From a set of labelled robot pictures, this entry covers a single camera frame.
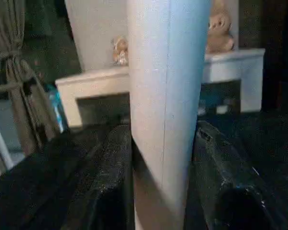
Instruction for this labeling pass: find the white glass door cabinet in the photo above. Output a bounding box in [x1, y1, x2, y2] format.
[54, 47, 266, 128]

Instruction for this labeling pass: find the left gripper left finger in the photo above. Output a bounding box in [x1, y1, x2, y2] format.
[68, 124, 135, 230]

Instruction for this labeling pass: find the beige tied curtain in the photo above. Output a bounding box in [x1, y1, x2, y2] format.
[0, 0, 61, 155]

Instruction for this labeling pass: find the blue patterned panel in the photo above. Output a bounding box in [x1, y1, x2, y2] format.
[48, 90, 67, 134]

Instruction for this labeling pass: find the small doll figure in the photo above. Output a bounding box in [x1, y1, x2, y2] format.
[112, 35, 130, 66]

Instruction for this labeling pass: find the pale plush toy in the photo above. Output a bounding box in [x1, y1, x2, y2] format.
[205, 0, 235, 53]

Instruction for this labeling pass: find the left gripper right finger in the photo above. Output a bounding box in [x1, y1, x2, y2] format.
[185, 119, 288, 230]

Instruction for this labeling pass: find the metal framed glass door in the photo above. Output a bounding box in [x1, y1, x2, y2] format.
[0, 95, 20, 171]

